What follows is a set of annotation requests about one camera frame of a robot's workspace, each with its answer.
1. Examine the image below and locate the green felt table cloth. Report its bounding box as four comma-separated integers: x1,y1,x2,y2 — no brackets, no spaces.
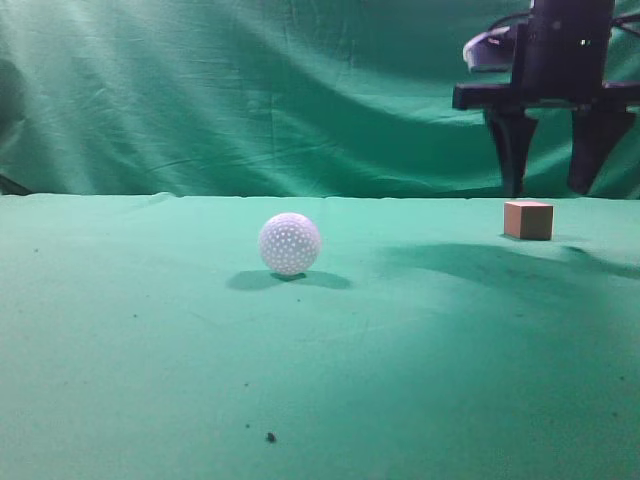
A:
1,194,639,479

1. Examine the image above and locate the green fabric backdrop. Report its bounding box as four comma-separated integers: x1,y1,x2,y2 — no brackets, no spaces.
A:
0,0,640,200

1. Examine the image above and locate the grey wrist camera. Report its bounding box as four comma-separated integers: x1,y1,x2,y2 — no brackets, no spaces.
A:
462,26,516,73

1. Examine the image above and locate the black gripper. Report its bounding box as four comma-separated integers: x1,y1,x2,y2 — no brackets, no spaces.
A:
452,1,639,197

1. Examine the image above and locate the white dimpled golf ball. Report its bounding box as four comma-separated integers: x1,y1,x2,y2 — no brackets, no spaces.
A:
258,212,322,276

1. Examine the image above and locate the red-brown cube block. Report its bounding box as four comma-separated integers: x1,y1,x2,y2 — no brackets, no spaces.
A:
503,201,554,241

